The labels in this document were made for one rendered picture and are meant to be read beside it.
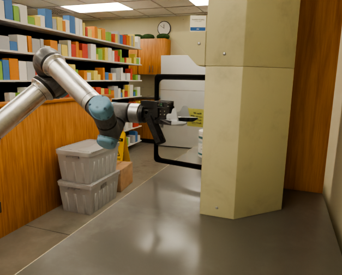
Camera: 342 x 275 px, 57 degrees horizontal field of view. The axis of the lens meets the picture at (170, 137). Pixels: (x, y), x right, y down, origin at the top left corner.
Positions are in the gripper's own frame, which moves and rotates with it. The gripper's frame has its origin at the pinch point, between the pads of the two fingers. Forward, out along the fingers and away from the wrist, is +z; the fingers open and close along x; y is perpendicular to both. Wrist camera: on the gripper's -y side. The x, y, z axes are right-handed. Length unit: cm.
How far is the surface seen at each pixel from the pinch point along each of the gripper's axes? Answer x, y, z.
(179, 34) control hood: -14.5, 28.5, -0.9
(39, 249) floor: 73, -122, -145
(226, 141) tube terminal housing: -14.3, -3.0, 14.9
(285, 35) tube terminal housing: -3.7, 28.9, 29.1
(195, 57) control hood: -14.4, 21.9, 4.3
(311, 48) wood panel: 23, 28, 38
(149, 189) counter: 0.4, -27.7, -17.0
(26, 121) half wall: 111, -26, -188
